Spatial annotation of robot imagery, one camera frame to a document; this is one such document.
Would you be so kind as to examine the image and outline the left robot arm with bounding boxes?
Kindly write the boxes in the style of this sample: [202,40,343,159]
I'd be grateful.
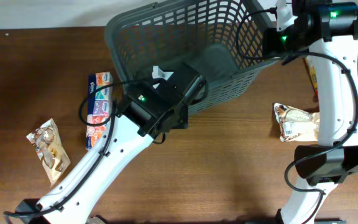
[3,63,209,223]

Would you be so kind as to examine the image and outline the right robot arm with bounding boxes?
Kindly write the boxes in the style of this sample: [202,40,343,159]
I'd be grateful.
[263,1,358,223]

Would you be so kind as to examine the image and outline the beige snack bag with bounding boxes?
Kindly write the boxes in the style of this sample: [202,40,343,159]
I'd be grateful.
[273,103,320,142]

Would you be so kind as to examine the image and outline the spaghetti pack red ends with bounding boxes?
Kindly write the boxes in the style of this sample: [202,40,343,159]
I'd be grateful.
[304,56,318,101]

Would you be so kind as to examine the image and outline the brown snack bag left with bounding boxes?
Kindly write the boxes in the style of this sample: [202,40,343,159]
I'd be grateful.
[26,118,71,187]

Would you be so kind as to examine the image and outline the grey plastic basket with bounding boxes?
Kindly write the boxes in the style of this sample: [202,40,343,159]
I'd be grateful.
[104,0,273,114]

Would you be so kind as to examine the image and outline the tissue multipack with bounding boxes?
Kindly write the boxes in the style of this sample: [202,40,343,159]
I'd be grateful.
[85,72,113,150]

